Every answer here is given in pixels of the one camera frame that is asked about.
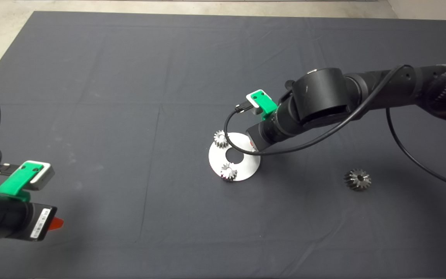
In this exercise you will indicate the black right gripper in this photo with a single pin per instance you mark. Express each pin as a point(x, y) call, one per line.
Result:
point(258, 137)

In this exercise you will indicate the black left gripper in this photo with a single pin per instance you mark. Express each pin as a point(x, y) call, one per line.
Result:
point(39, 224)

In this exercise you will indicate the large steel gear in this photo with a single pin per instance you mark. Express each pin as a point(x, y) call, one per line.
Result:
point(352, 182)

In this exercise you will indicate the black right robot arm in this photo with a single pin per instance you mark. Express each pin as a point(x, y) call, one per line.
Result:
point(319, 93)

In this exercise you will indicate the small shiny steel gear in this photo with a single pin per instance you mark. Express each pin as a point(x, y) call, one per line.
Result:
point(229, 172)
point(220, 138)

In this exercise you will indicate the round metal plate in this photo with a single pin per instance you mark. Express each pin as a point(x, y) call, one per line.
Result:
point(242, 170)

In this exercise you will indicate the dark grey table cloth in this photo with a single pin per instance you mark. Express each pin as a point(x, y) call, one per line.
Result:
point(130, 116)

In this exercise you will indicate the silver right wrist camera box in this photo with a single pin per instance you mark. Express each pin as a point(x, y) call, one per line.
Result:
point(255, 109)

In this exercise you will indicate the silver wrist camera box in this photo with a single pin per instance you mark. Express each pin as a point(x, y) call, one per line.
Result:
point(255, 109)
point(45, 182)

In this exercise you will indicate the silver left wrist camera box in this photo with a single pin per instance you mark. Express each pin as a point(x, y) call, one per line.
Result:
point(45, 182)

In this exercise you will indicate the green right camera mount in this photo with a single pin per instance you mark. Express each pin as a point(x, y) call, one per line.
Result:
point(265, 104)

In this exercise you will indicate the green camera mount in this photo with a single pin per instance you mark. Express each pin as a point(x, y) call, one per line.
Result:
point(18, 180)
point(265, 104)

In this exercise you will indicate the green left camera mount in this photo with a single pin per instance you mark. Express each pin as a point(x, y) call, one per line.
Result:
point(18, 180)

